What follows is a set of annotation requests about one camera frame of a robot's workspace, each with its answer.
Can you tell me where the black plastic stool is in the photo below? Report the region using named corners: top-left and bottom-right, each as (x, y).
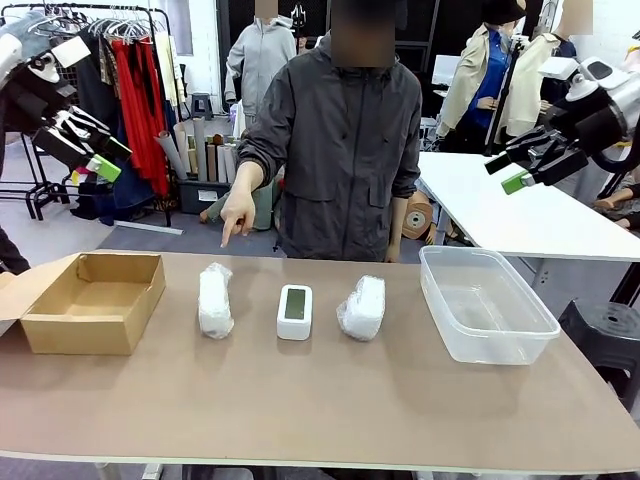
top-left (557, 298), bottom-right (640, 411)

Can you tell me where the unwrapped white digital clock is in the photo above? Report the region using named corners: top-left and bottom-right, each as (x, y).
top-left (276, 283), bottom-right (315, 342)

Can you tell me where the tall grey paper roll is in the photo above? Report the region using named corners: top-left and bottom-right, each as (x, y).
top-left (192, 117), bottom-right (209, 184)

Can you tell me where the metal bar on floor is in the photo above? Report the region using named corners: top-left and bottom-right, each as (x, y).
top-left (113, 219), bottom-right (185, 236)

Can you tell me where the beige paper roll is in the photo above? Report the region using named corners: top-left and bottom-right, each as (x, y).
top-left (172, 122), bottom-right (194, 176)

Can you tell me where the person's right hand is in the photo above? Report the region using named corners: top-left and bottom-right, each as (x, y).
top-left (219, 164), bottom-right (267, 250)

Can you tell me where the white table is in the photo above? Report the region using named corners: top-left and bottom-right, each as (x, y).
top-left (415, 151), bottom-right (640, 262)

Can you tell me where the person in grey hoodie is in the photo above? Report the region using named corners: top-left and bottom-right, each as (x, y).
top-left (223, 0), bottom-right (299, 119)

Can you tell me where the bubble-wrapped clock with tuft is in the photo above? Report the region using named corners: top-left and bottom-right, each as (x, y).
top-left (198, 262), bottom-right (235, 340)

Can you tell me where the white computer case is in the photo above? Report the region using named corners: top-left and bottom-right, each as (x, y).
top-left (418, 117), bottom-right (439, 151)

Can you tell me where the lying mannequin grey sock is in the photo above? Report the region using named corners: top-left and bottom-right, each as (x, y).
top-left (199, 197), bottom-right (239, 225)

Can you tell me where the dark storage bin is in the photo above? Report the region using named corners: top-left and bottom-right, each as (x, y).
top-left (177, 177), bottom-right (236, 215)

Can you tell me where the brown cardboard tube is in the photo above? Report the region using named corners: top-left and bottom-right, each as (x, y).
top-left (204, 142), bottom-right (219, 184)

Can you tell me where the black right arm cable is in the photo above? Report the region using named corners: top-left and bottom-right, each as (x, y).
top-left (592, 142), bottom-right (640, 175)

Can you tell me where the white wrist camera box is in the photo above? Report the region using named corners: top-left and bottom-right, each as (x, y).
top-left (49, 37), bottom-right (92, 66)
top-left (538, 57), bottom-right (576, 81)

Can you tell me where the brown cardboard spool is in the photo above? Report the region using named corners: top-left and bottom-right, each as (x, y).
top-left (402, 192), bottom-right (441, 244)

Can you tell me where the black hanging garment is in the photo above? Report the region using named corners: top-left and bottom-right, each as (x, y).
top-left (74, 29), bottom-right (121, 121)

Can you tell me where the open brown cardboard box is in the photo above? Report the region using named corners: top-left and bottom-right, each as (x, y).
top-left (0, 252), bottom-right (167, 357)

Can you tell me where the red dress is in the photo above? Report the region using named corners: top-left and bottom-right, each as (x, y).
top-left (110, 39), bottom-right (171, 196)

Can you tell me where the small grey stool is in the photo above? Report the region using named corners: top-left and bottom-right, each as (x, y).
top-left (189, 92), bottom-right (215, 122)

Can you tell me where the blue denim jacket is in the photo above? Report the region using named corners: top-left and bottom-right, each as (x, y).
top-left (0, 12), bottom-right (51, 54)

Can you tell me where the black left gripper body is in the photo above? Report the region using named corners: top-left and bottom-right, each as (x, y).
top-left (3, 74), bottom-right (76, 129)

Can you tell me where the mannequin beige coat black hat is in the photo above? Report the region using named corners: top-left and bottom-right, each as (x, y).
top-left (435, 0), bottom-right (531, 154)

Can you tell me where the white monitor box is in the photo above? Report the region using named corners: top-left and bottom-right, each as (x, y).
top-left (432, 54), bottom-right (469, 86)

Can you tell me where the clear plastic container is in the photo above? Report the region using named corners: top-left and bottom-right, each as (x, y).
top-left (418, 244), bottom-right (562, 366)

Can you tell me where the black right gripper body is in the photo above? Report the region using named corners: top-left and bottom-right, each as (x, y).
top-left (547, 97), bottom-right (626, 156)

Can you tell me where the black tripod pole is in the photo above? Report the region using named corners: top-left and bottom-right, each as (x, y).
top-left (482, 37), bottom-right (526, 156)

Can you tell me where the person in grey jacket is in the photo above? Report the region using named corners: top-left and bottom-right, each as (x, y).
top-left (234, 0), bottom-right (424, 264)

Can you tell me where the black clothes rack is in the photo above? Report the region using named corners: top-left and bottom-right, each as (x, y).
top-left (0, 3), bottom-right (174, 229)

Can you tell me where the person in black trousers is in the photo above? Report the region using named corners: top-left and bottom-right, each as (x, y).
top-left (0, 224), bottom-right (31, 276)

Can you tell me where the seated bare mannequin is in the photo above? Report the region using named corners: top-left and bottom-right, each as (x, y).
top-left (594, 164), bottom-right (640, 231)

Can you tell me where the cream hanging garment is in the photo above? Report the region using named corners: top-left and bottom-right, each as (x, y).
top-left (152, 32), bottom-right (181, 109)

